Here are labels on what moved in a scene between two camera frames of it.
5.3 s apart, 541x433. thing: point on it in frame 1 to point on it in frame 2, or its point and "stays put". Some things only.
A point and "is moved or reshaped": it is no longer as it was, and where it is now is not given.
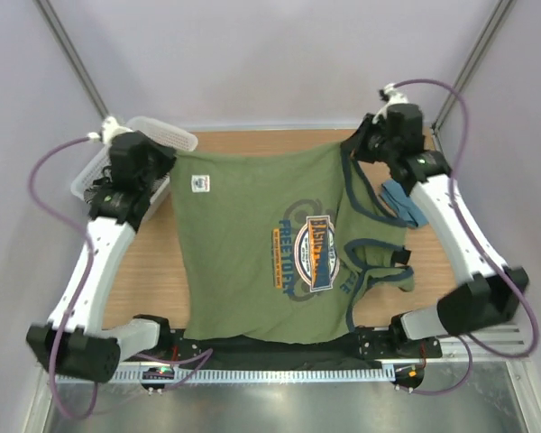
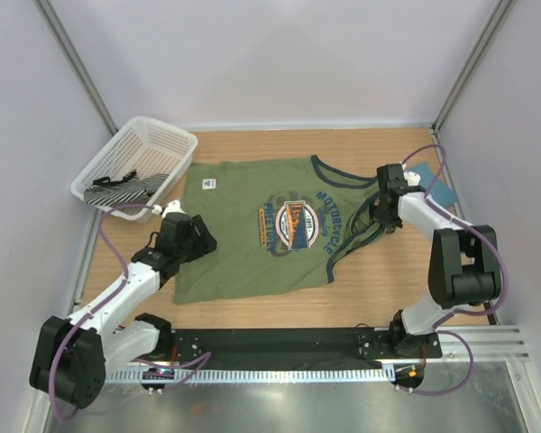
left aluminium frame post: (54, 23) stays put
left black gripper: (166, 154) to (205, 243)
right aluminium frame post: (494, 23) stays put
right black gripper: (356, 145) to (385, 220)
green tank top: (280, 244) is moved or reshaped
